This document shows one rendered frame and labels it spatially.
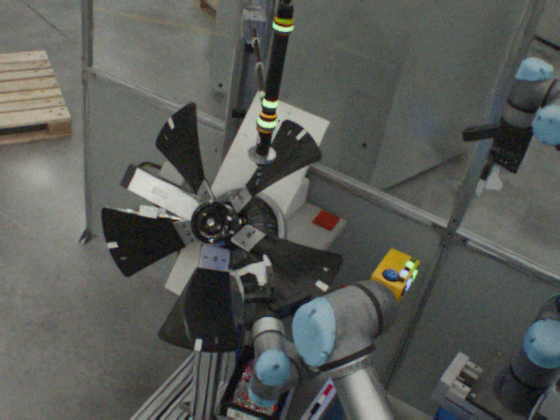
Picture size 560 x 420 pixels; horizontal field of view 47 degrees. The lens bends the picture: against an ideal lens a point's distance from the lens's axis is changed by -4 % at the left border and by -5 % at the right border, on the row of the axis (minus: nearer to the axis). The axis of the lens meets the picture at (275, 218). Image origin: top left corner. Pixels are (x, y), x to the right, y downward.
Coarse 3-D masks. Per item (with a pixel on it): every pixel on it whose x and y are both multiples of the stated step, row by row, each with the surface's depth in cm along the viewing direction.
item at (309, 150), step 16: (288, 128) 186; (304, 128) 181; (272, 144) 188; (288, 144) 182; (304, 144) 178; (288, 160) 178; (304, 160) 175; (256, 176) 185; (272, 176) 179; (256, 192) 179
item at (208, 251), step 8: (208, 248) 184; (216, 248) 185; (200, 256) 182; (208, 256) 184; (216, 256) 185; (224, 256) 186; (200, 264) 182; (208, 264) 184; (216, 264) 185; (224, 264) 186
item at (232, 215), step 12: (204, 204) 180; (216, 204) 179; (228, 204) 190; (192, 216) 181; (204, 216) 180; (216, 216) 180; (228, 216) 178; (240, 216) 188; (192, 228) 180; (204, 228) 180; (216, 228) 179; (228, 228) 178; (240, 228) 188; (204, 240) 179; (216, 240) 178; (228, 240) 182
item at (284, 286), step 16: (272, 240) 182; (256, 256) 178; (272, 256) 178; (288, 256) 179; (304, 256) 180; (320, 256) 181; (336, 256) 181; (288, 272) 176; (304, 272) 177; (320, 272) 177; (336, 272) 178; (288, 288) 174; (304, 288) 174; (320, 288) 175
